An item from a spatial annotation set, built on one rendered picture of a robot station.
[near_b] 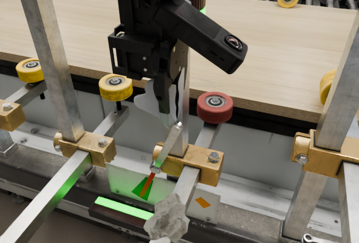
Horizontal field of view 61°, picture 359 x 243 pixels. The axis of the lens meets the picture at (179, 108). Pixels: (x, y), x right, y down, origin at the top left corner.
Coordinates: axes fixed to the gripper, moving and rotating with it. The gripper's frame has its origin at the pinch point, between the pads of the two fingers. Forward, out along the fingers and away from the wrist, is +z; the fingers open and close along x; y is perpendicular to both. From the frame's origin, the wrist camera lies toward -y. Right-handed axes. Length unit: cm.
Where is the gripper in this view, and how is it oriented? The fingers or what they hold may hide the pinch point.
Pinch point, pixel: (174, 120)
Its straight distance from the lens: 46.0
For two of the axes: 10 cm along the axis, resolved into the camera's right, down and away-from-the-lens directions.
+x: -3.4, 5.6, -7.6
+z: 0.0, 8.0, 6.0
